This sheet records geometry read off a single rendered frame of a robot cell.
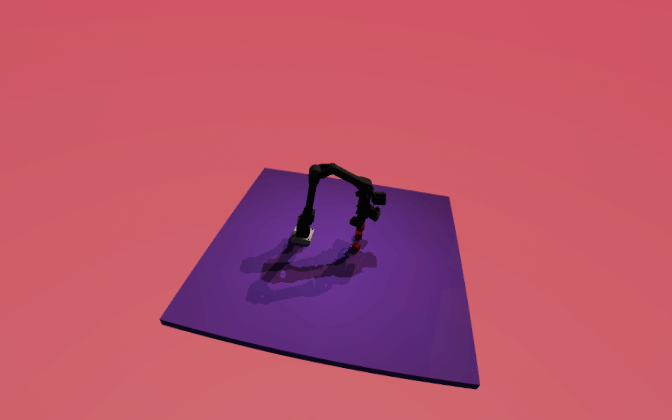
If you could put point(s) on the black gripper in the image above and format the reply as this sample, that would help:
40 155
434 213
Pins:
359 220

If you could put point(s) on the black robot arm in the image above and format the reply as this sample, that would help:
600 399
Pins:
363 184

